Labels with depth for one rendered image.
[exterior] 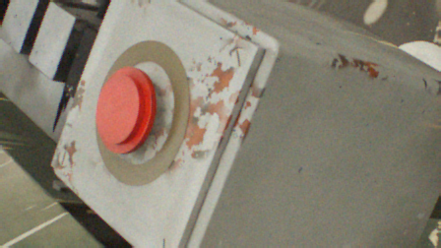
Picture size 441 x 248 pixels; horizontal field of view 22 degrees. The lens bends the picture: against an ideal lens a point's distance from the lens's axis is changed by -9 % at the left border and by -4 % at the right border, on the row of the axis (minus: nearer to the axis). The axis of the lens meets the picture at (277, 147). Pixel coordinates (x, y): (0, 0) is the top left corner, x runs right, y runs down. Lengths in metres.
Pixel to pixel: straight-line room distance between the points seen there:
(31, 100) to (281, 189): 0.45
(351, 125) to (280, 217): 0.05
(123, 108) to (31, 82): 0.43
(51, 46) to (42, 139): 0.08
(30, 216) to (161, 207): 0.27
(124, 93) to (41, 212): 0.27
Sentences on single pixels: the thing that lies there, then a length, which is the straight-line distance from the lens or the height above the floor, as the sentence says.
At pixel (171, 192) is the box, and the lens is 0.52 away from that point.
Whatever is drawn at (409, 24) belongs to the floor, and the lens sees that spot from 1.61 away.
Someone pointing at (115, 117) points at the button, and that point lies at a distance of 0.53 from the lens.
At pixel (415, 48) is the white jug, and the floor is 0.15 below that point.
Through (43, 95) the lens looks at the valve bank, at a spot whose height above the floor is 0.74.
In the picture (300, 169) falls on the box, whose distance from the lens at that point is 0.54.
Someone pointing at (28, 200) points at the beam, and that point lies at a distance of 0.80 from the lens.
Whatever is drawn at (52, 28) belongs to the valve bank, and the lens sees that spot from 0.90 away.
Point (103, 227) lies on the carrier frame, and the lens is 1.38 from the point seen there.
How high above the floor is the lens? 1.28
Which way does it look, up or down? 48 degrees down
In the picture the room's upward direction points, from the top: 82 degrees counter-clockwise
